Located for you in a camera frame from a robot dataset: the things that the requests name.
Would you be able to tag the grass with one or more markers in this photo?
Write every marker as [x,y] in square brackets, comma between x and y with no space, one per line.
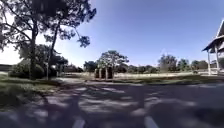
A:
[16,88]
[166,79]

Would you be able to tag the robot's own part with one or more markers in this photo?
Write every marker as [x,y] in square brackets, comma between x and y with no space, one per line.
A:
[78,122]
[150,122]

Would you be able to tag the row of trees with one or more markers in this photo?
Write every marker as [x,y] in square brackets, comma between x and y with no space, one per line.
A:
[166,65]

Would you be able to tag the building with roof on posts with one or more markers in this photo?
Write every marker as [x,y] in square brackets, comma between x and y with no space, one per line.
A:
[215,46]

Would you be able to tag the tall tree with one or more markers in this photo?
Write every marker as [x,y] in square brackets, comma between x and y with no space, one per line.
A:
[32,36]
[55,36]

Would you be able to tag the bush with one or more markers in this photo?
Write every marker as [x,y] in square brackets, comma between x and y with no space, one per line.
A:
[23,70]

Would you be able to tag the grey asphalt path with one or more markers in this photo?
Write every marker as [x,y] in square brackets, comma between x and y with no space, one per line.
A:
[113,100]

